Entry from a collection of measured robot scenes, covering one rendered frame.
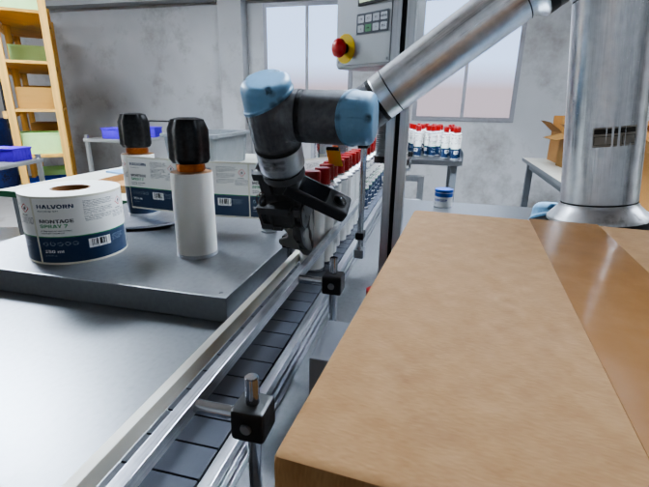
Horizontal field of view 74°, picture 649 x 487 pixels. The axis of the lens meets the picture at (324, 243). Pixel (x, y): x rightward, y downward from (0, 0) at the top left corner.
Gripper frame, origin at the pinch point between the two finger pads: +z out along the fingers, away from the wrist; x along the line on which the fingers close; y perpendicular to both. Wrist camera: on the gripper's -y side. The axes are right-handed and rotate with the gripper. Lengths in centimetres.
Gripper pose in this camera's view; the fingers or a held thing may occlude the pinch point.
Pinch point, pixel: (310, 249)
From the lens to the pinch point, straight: 84.8
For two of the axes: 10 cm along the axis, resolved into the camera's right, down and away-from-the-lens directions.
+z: 1.1, 6.8, 7.3
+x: -2.2, 7.3, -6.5
